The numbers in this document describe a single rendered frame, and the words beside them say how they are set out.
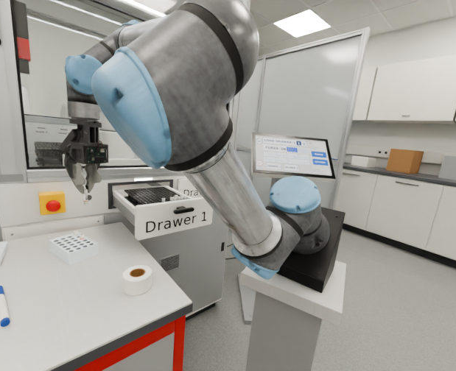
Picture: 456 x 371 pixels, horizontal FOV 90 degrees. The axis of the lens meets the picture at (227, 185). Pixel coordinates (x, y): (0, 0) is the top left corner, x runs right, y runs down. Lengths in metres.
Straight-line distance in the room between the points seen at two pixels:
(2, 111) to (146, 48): 0.78
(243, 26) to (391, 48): 4.15
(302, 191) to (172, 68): 0.42
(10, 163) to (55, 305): 0.51
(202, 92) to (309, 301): 0.59
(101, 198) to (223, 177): 0.79
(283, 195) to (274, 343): 0.50
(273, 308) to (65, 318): 0.54
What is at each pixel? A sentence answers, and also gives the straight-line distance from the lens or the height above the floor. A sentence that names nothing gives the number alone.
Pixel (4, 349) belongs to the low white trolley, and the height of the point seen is 0.76.
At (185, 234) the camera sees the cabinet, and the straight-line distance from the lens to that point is 1.29.
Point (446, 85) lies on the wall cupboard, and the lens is 3.74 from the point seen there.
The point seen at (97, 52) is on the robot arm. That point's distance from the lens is 0.65.
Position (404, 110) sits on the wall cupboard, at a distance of 3.76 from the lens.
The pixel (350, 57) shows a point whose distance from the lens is 2.31.
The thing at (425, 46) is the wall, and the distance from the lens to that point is 4.31.
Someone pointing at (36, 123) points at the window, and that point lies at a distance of 1.02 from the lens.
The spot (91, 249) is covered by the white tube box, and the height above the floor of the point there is 0.79.
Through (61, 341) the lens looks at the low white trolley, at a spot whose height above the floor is 0.76.
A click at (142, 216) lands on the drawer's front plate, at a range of 0.75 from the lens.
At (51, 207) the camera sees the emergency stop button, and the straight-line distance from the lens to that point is 0.97.
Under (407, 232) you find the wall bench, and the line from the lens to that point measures 3.44.
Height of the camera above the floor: 1.16
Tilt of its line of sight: 12 degrees down
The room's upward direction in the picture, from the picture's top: 5 degrees clockwise
